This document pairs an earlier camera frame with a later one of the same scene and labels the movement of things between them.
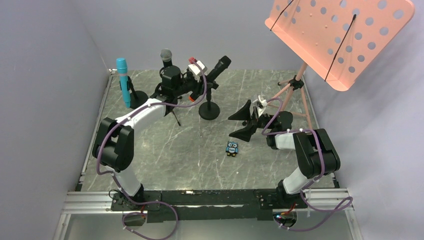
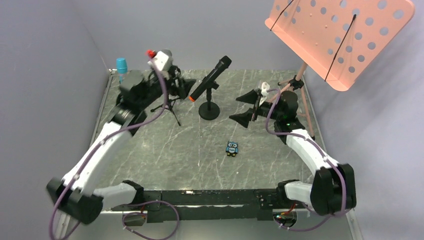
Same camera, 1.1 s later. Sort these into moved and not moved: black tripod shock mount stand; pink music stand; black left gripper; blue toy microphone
Moved: black left gripper
Not moved: pink music stand; black tripod shock mount stand; blue toy microphone
